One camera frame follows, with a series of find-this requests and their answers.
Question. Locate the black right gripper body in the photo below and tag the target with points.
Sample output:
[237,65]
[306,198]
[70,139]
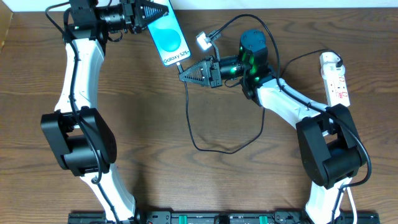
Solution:
[215,72]

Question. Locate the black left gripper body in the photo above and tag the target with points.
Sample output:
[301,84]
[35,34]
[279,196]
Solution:
[135,17]

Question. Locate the blue Galaxy smartphone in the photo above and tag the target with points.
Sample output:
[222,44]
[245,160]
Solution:
[168,37]

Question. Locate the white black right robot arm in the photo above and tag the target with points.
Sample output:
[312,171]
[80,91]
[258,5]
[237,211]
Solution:
[330,148]

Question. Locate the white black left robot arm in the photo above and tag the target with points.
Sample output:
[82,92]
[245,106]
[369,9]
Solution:
[77,134]

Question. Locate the white power strip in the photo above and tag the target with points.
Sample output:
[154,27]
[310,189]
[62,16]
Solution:
[335,87]

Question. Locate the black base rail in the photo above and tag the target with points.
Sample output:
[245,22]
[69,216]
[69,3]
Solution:
[163,217]

